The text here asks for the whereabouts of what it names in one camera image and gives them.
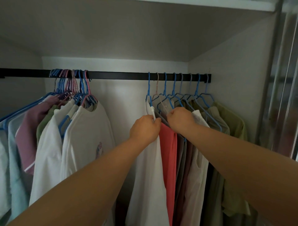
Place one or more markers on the clothes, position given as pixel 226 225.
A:
pixel 81 139

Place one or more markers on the white wardrobe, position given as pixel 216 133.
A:
pixel 121 104

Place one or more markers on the person's right forearm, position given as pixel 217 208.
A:
pixel 244 167

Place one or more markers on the beige plastic hanger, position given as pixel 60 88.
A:
pixel 157 83

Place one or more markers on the black clothes rail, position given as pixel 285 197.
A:
pixel 116 75

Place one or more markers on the person's right hand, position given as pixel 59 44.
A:
pixel 180 120

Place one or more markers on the person's left hand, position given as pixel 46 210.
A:
pixel 144 130

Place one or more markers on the person's left forearm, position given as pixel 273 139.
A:
pixel 93 186

